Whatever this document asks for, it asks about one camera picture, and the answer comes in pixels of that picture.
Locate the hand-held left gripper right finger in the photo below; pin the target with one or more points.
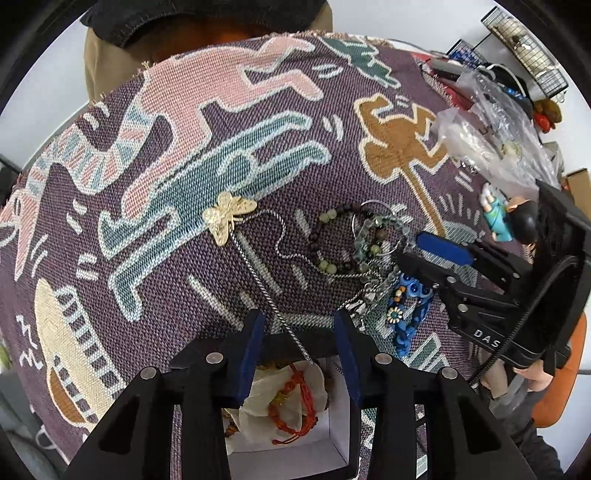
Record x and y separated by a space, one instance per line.
344 355

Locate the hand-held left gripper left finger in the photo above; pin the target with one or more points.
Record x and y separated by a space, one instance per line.
247 355

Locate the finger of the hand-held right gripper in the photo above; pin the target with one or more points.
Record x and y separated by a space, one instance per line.
429 272
443 247

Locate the black gift box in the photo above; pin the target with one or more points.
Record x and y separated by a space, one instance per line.
339 415

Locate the person's right forearm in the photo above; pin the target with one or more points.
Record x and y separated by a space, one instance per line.
531 443

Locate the person's right hand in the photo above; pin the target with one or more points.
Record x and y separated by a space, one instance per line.
535 378

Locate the black-haired doll figure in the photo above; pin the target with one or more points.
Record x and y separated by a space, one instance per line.
501 217

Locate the orange chair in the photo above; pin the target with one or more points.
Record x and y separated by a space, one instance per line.
568 378

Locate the clear plastic bag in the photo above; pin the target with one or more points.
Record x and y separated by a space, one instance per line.
489 134

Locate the brown cardboard box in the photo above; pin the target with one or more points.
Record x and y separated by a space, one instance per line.
579 180

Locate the red plush toy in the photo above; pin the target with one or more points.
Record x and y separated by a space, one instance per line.
545 115

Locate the printed woven blanket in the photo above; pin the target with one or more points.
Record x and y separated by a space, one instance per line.
184 138

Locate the beige chair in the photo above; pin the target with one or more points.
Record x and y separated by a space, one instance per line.
106 69

